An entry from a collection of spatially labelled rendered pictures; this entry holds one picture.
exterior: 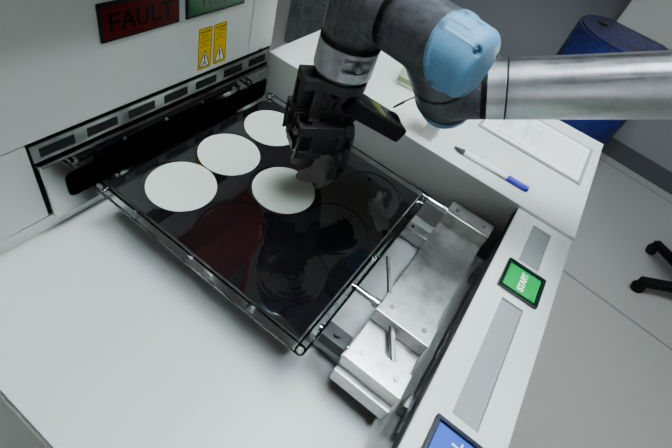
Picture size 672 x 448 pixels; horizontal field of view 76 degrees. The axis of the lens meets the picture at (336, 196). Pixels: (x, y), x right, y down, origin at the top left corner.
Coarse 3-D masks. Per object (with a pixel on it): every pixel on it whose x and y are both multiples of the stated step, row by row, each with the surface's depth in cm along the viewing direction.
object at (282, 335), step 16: (112, 192) 58; (128, 208) 57; (144, 224) 56; (160, 240) 56; (208, 272) 54; (224, 288) 53; (240, 304) 52; (256, 320) 52; (272, 320) 52; (288, 336) 51; (304, 352) 50
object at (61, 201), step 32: (192, 96) 70; (224, 96) 76; (256, 96) 87; (128, 128) 62; (160, 128) 67; (192, 128) 76; (64, 160) 55; (128, 160) 67; (64, 192) 58; (96, 192) 63
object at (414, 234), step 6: (402, 216) 77; (408, 228) 75; (414, 228) 76; (420, 228) 76; (402, 234) 77; (408, 234) 76; (414, 234) 75; (420, 234) 75; (426, 234) 75; (408, 240) 77; (414, 240) 76; (420, 240) 75; (420, 246) 76
